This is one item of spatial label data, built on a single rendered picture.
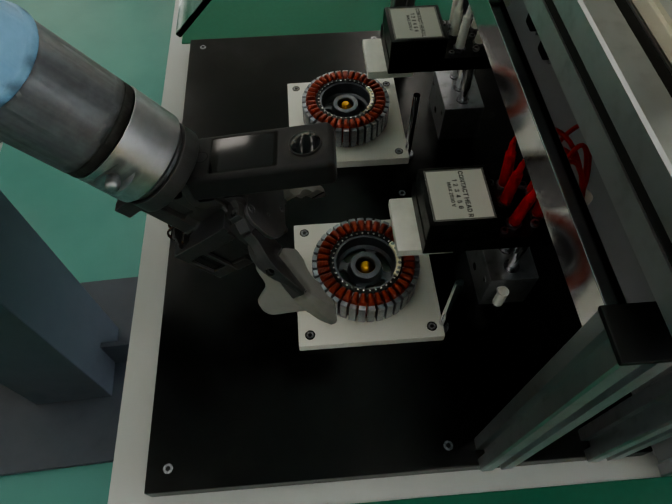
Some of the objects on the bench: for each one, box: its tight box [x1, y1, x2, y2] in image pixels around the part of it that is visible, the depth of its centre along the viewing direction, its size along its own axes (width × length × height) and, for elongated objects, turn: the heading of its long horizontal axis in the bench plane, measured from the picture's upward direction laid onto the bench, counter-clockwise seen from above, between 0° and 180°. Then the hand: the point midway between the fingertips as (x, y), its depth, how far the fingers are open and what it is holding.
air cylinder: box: [466, 247, 539, 304], centre depth 57 cm, size 5×8×6 cm
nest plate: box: [287, 78, 409, 168], centre depth 71 cm, size 15×15×1 cm
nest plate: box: [294, 219, 445, 351], centre depth 58 cm, size 15×15×1 cm
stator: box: [312, 218, 420, 322], centre depth 56 cm, size 11×11×4 cm
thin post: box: [439, 278, 464, 333], centre depth 52 cm, size 2×2×10 cm
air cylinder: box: [429, 70, 485, 140], centre depth 70 cm, size 5×8×6 cm
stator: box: [302, 70, 390, 147], centre depth 69 cm, size 11×11×4 cm
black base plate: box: [144, 31, 653, 497], centre depth 66 cm, size 47×64×2 cm
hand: (336, 252), depth 53 cm, fingers open, 14 cm apart
